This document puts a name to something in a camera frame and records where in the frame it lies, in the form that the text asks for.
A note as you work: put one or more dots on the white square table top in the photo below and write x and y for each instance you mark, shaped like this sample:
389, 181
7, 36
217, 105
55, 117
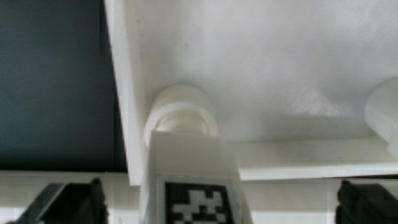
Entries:
288, 57

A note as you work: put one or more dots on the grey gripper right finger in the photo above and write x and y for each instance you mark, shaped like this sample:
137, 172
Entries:
368, 204

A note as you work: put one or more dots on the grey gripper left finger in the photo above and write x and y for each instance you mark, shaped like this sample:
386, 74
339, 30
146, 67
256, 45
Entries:
68, 204

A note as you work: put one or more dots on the white table leg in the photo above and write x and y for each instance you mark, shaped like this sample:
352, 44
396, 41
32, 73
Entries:
380, 113
190, 190

